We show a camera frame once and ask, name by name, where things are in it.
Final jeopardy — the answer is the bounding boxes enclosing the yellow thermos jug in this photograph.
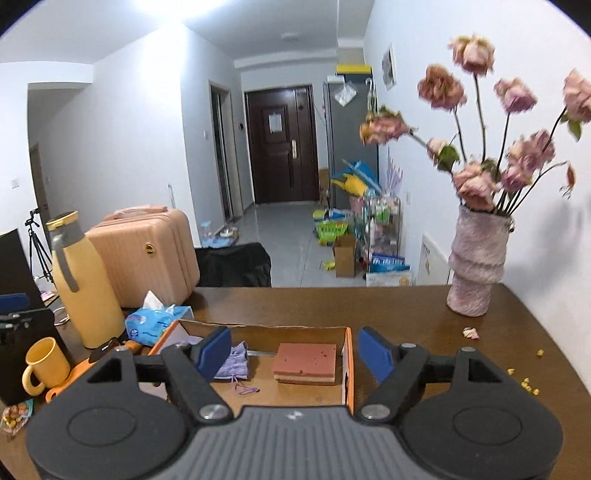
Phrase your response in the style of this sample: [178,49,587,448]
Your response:
[45,211,127,350]

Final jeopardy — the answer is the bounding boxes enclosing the wall picture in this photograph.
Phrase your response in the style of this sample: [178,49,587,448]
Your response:
[381,44,398,90]

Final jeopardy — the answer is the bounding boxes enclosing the yellow plastic toy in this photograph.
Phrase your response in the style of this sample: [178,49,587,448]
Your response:
[330,173,370,195]

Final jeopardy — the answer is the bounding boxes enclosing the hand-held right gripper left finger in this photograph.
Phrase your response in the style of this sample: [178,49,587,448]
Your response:
[85,326,233,425]

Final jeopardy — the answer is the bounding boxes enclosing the dark brown entrance door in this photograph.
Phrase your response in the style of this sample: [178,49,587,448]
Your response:
[244,85,320,205]

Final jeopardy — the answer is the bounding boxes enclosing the yellow mug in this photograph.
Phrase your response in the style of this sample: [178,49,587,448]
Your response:
[22,337,72,396]

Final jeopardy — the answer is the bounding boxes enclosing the scattered yellow flower bits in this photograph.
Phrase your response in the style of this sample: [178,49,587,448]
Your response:
[505,348,543,396]

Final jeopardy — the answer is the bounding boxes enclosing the pink textured vase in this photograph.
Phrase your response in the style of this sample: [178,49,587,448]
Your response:
[446,203,515,318]

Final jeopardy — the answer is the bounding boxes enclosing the light purple cloth pouch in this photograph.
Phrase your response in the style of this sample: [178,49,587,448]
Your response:
[210,342,260,396]

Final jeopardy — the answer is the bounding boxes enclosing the red orange cardboard box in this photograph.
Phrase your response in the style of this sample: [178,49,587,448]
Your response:
[148,318,355,416]

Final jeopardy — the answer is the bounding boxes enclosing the brown cardboard carton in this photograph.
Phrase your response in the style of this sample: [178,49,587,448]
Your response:
[332,234,357,278]

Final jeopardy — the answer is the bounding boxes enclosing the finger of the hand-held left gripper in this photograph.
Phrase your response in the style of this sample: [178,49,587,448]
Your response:
[0,308,57,346]
[0,294,31,315]

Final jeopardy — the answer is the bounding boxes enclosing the grey refrigerator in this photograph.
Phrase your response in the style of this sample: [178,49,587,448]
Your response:
[323,76,380,208]

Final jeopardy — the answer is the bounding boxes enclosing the green plastic basket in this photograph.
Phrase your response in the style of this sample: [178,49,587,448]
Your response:
[314,220,349,245]

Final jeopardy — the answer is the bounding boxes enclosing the grey interior door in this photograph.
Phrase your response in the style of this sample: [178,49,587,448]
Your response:
[210,82,244,222]

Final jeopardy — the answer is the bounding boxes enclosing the pink suitcase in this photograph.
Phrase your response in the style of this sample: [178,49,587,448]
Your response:
[86,204,201,309]

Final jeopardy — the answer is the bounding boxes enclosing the clear plastic bag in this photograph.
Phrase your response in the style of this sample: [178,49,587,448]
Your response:
[333,82,357,108]

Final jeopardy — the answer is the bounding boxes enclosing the orange leather strap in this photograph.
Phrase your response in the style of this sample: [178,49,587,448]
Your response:
[45,339,153,403]

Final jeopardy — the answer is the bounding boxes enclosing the candy bag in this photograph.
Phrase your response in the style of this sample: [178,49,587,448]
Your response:
[0,399,35,435]

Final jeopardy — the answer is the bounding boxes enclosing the pink sponge block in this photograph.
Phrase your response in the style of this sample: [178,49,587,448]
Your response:
[271,342,338,386]

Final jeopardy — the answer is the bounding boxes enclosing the blue tissue pack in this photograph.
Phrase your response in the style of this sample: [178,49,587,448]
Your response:
[124,291,194,347]

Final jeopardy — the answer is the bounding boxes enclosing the black camera tripod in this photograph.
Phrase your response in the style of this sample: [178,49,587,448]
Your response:
[25,208,54,283]

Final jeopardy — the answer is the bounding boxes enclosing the dried pink roses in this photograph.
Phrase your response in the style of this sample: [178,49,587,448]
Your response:
[360,33,591,217]

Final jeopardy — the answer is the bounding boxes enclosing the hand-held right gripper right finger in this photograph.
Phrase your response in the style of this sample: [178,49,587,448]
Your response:
[358,325,505,424]

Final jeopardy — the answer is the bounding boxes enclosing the wire storage trolley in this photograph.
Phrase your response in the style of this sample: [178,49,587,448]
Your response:
[355,194,402,266]

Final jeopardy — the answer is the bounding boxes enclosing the black paper bag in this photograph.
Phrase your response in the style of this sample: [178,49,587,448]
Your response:
[0,228,71,404]

